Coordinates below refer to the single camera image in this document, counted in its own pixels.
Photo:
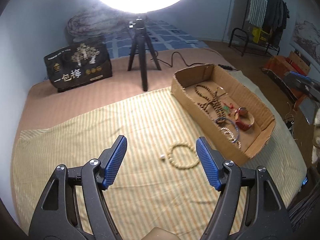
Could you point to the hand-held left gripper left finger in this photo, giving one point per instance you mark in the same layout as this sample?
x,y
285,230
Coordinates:
x,y
115,162

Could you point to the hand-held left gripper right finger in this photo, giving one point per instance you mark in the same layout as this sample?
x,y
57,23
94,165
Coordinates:
x,y
207,162

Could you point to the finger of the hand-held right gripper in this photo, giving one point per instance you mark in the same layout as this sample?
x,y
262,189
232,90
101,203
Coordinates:
x,y
308,108
297,76

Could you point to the thin dark bangle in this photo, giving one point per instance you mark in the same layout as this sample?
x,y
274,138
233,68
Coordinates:
x,y
237,130

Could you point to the cardboard box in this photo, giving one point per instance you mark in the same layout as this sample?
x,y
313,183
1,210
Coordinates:
x,y
250,95

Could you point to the red-brown wooden bangle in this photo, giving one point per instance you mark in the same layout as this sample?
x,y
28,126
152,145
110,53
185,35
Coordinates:
x,y
246,125
241,110

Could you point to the person's right hand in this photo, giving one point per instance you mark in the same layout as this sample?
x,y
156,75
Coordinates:
x,y
317,117

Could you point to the brown box with red band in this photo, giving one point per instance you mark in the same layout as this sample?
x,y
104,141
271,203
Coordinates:
x,y
300,62

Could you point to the orange cloth covered box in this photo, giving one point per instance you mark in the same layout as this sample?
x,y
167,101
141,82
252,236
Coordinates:
x,y
277,65

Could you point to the yellow striped cloth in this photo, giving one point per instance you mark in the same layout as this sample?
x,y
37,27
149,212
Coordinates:
x,y
125,115

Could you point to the yellow box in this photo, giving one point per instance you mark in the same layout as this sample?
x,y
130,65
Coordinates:
x,y
260,33

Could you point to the dark grey hanging garment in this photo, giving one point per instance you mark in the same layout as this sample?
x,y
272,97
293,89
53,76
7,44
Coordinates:
x,y
282,15

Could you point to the dark green hanging jacket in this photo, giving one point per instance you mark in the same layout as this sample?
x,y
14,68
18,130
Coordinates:
x,y
271,10

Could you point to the tan bed sheet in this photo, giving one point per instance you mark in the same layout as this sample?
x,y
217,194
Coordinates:
x,y
100,92

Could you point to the black device with blue light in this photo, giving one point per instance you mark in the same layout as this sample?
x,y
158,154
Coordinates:
x,y
304,181

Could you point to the black clothes rack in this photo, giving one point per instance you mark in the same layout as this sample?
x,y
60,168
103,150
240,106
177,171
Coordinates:
x,y
237,28

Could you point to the white striped towel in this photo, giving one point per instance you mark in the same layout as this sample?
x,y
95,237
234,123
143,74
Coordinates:
x,y
257,5

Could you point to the black tripod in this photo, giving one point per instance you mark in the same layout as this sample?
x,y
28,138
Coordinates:
x,y
143,75

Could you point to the black printed snack bag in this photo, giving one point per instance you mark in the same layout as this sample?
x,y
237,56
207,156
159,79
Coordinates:
x,y
75,75

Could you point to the blue patterned blanket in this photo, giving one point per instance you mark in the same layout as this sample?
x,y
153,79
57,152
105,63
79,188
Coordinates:
x,y
170,42

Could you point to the grey bundled blanket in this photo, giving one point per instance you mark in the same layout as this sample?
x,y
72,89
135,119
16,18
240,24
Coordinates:
x,y
95,22

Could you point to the wall poster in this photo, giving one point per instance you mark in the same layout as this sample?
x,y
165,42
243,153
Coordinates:
x,y
307,37

